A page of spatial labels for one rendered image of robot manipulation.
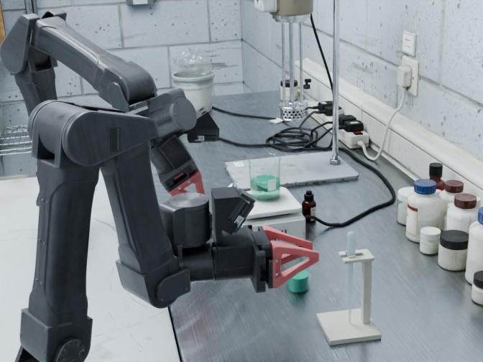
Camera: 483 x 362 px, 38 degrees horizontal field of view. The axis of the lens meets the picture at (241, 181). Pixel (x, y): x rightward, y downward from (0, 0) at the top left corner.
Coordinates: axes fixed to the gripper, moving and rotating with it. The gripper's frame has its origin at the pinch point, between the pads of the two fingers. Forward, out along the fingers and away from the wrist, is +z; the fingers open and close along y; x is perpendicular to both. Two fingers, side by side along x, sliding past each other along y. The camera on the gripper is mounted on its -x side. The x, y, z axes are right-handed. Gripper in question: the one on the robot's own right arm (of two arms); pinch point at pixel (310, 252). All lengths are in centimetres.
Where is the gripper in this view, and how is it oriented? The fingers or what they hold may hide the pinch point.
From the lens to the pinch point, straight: 105.8
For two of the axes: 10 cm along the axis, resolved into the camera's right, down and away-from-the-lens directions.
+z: 9.8, -0.8, 1.5
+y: -1.7, -3.3, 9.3
